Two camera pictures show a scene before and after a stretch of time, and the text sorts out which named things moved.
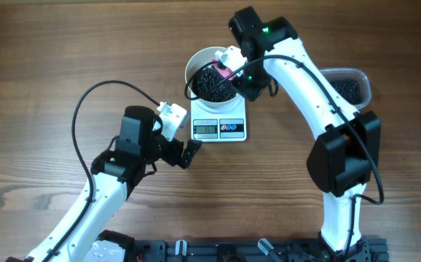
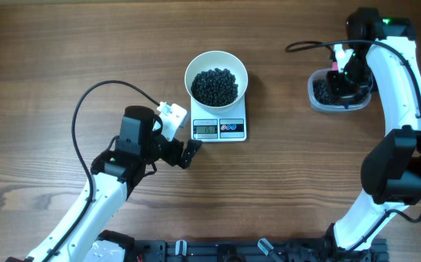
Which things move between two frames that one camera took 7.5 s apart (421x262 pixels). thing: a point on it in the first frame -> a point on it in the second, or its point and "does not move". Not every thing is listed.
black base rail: [241, 250] does not move
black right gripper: [250, 92] -> [336, 90]
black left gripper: [176, 147] does not move
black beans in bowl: [210, 86] does not move
